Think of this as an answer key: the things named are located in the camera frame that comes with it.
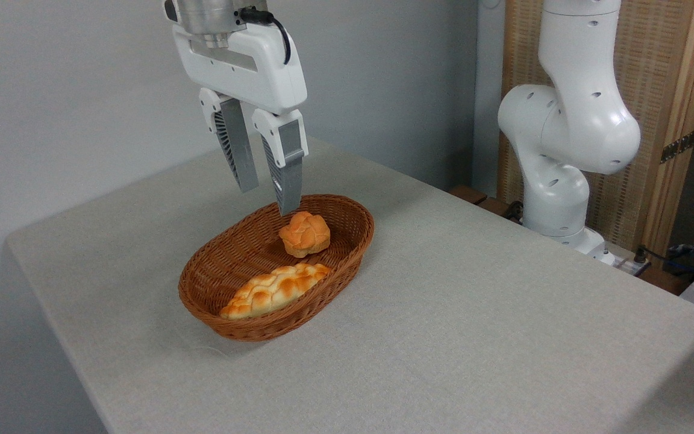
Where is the long braided bread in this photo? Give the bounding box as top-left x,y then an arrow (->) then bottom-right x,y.
219,262 -> 333,321

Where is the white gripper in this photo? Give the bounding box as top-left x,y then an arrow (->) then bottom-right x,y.
171,23 -> 310,216

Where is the metal screen hinge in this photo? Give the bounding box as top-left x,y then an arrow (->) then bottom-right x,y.
660,130 -> 694,165

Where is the brown wicker basket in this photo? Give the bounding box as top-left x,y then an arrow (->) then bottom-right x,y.
178,193 -> 375,342

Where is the white power strip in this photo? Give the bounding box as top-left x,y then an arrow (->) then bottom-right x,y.
614,256 -> 652,277

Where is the round bread roll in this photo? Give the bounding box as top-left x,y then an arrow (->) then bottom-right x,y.
278,211 -> 331,259

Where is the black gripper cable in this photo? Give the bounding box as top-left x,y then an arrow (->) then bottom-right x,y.
239,7 -> 292,66

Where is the black power cable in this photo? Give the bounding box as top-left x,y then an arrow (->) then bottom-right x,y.
634,244 -> 694,273

